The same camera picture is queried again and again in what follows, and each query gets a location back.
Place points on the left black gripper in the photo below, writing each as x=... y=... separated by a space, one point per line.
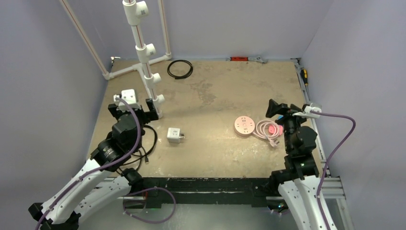
x=149 y=115

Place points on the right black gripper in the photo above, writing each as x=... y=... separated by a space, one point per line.
x=288 y=112

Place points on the white cube socket adapter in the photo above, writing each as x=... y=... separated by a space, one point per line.
x=174 y=135

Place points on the coral pink square plug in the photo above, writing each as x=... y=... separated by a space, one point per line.
x=274 y=130

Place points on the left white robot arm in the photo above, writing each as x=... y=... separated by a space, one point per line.
x=77 y=200

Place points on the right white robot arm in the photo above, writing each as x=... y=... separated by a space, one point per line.
x=299 y=183

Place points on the pink round puck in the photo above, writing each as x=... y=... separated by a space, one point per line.
x=244 y=126

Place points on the yellow black screwdriver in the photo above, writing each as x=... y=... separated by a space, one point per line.
x=304 y=76

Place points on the red adjustable wrench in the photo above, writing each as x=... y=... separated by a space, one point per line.
x=258 y=59

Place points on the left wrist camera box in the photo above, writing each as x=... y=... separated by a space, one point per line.
x=130 y=97

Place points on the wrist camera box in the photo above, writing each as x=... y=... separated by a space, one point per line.
x=130 y=97
x=311 y=110

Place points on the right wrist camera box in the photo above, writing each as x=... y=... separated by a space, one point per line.
x=311 y=110

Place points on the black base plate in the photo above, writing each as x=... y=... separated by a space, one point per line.
x=207 y=191

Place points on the aluminium frame rail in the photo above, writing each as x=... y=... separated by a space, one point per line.
x=332 y=186

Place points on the white PVC pipe frame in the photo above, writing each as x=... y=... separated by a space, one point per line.
x=135 y=12

